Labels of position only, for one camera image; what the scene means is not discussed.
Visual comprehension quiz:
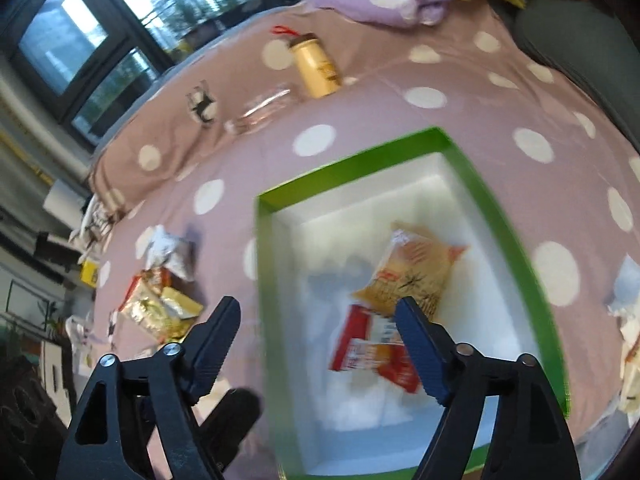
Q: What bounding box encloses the grey chair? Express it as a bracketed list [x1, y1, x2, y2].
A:
[510, 0, 640, 171]

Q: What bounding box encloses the yellow bottle with brown cap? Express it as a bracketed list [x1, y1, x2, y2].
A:
[272, 25, 343, 100]

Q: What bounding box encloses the silver crinkled snack packet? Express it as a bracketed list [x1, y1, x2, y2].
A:
[145, 225, 197, 281]

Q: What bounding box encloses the pink polka dot bedspread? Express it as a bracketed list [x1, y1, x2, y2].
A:
[90, 0, 640, 480]

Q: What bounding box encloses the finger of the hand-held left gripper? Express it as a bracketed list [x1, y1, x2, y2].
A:
[200, 387, 262, 473]

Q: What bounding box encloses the green cardboard box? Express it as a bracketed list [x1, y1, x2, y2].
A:
[256, 127, 572, 478]

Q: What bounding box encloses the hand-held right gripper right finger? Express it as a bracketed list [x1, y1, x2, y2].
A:
[394, 296, 583, 480]

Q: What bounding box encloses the black crate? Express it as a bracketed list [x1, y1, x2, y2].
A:
[0, 355, 66, 480]

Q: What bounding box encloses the white crumpled wrapper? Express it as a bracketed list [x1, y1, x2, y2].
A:
[607, 255, 640, 413]

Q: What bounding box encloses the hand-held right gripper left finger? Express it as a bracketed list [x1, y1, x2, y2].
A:
[55, 296, 242, 480]

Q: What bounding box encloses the clear plastic bottle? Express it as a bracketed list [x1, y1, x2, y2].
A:
[225, 87, 293, 136]

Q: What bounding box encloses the black framed window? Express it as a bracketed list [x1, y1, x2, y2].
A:
[0, 0, 321, 146]

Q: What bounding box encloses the red and gold snack packet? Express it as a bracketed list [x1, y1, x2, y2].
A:
[125, 267, 173, 311]

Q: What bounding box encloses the orange snack packet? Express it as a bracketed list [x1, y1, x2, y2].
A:
[351, 221, 468, 318]

